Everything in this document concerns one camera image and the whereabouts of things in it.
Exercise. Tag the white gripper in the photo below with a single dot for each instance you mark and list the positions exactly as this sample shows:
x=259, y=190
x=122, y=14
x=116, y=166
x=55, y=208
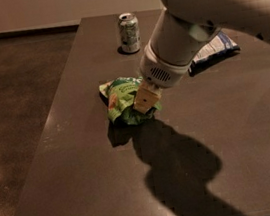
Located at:
x=160, y=70

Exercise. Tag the green rice chip bag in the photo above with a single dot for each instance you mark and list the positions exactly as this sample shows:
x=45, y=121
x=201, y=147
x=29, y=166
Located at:
x=120, y=94

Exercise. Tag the green soda can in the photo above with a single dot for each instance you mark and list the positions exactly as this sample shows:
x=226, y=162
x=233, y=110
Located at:
x=129, y=32

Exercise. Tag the blue chip bag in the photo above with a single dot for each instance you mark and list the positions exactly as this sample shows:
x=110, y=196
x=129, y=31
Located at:
x=220, y=45

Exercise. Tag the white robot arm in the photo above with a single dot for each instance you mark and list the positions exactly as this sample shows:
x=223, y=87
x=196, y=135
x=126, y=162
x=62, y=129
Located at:
x=183, y=28

